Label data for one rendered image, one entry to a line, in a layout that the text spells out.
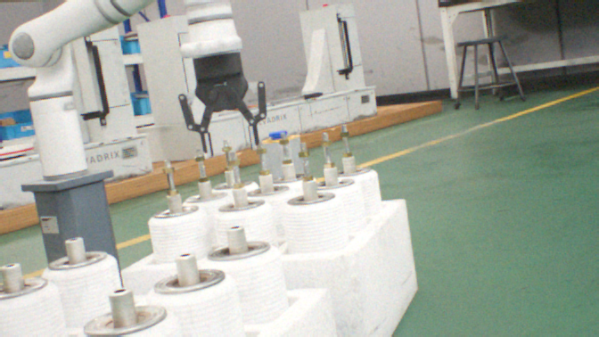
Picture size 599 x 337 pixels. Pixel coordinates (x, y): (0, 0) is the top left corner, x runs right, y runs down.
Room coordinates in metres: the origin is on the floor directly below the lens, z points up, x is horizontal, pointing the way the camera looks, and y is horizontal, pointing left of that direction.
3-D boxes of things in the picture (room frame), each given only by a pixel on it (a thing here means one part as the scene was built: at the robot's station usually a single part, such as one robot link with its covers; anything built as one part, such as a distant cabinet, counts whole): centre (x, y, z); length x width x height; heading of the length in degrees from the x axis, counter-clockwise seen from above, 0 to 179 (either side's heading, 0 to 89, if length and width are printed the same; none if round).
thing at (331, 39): (4.66, 0.13, 0.45); 1.51 x 0.57 x 0.74; 138
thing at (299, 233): (1.20, -0.02, 0.16); 0.10 x 0.10 x 0.18
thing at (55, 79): (1.71, 0.49, 0.54); 0.09 x 0.09 x 0.17; 70
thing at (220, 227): (1.24, 0.09, 0.16); 0.10 x 0.10 x 0.18
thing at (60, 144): (1.70, 0.49, 0.39); 0.09 x 0.09 x 0.17; 48
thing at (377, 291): (1.35, 0.05, 0.09); 0.39 x 0.39 x 0.18; 70
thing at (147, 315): (0.70, 0.17, 0.25); 0.08 x 0.08 x 0.01
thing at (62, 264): (1.01, 0.30, 0.25); 0.08 x 0.08 x 0.01
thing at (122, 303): (0.70, 0.17, 0.26); 0.02 x 0.02 x 0.03
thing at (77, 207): (1.70, 0.49, 0.15); 0.15 x 0.15 x 0.30; 48
